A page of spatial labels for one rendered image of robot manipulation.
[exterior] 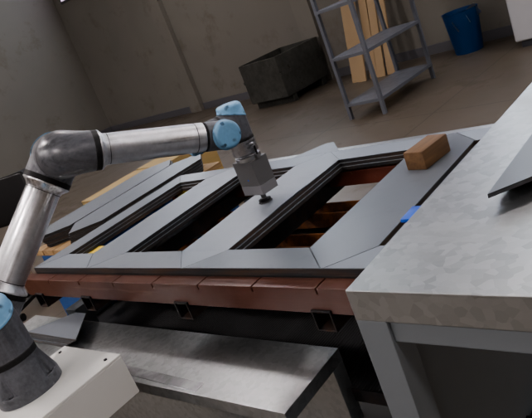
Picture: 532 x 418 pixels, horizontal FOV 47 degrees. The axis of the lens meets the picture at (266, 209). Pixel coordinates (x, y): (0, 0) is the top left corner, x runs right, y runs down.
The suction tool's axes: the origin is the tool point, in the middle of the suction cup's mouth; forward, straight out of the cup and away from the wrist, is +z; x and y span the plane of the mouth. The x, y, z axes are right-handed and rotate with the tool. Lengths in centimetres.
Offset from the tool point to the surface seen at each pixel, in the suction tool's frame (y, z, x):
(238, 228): -4.5, -0.9, 15.9
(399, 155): -27.1, 0.1, -30.9
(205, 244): -0.3, -0.9, 24.8
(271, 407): -48, 16, 55
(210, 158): 301, 53, -198
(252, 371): -35, 16, 48
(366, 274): -90, -21, 61
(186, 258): -0.5, -0.9, 32.3
